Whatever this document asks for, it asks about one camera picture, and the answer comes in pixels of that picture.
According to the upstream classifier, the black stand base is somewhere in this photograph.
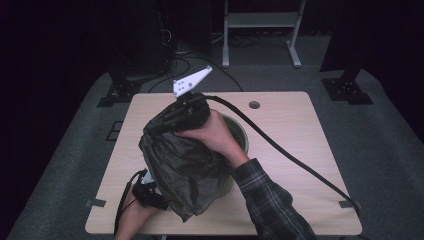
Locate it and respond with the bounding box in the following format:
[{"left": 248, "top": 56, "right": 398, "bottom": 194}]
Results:
[
  {"left": 319, "top": 65, "right": 374, "bottom": 106},
  {"left": 96, "top": 59, "right": 145, "bottom": 108}
]

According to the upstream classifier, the thick black gripper cable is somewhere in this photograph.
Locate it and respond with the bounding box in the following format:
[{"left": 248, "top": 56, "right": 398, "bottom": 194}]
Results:
[{"left": 203, "top": 94, "right": 362, "bottom": 216}]

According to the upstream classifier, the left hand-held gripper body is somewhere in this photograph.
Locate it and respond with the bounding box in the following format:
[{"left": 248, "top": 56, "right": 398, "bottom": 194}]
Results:
[{"left": 131, "top": 169, "right": 170, "bottom": 212}]

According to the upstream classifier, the grey tape piece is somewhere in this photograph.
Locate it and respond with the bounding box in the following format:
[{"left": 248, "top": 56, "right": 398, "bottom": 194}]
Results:
[
  {"left": 84, "top": 198, "right": 108, "bottom": 209},
  {"left": 338, "top": 199, "right": 363, "bottom": 210}
]

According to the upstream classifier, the white metal stand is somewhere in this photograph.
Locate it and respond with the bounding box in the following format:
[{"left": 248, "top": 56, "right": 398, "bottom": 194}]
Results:
[{"left": 221, "top": 0, "right": 308, "bottom": 70}]

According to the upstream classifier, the dark floor socket cover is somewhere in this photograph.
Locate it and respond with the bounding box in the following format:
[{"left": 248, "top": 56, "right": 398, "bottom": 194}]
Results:
[{"left": 105, "top": 120, "right": 125, "bottom": 142}]

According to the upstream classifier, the black floor cable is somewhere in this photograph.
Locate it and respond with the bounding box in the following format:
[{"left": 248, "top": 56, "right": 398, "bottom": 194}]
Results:
[{"left": 147, "top": 55, "right": 245, "bottom": 94}]

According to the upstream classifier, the person's left hand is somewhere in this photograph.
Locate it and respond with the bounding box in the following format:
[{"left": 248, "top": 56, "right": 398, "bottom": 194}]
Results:
[{"left": 114, "top": 197, "right": 162, "bottom": 240}]

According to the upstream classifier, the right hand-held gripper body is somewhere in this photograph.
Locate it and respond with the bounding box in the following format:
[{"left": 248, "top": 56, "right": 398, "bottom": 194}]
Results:
[{"left": 172, "top": 65, "right": 214, "bottom": 131}]

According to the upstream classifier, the person's right hand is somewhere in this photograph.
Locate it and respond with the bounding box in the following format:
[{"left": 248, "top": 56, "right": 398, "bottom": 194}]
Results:
[{"left": 175, "top": 109, "right": 250, "bottom": 170}]

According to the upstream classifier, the dark equipment cabinet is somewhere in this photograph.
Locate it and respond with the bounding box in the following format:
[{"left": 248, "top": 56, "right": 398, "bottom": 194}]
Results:
[{"left": 108, "top": 0, "right": 176, "bottom": 76}]

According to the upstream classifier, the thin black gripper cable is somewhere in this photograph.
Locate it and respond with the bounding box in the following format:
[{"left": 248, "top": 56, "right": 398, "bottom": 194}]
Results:
[{"left": 113, "top": 169, "right": 148, "bottom": 236}]

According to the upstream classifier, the black garbage bag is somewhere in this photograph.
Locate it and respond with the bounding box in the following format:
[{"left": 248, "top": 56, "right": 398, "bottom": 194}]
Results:
[{"left": 138, "top": 94, "right": 234, "bottom": 223}]

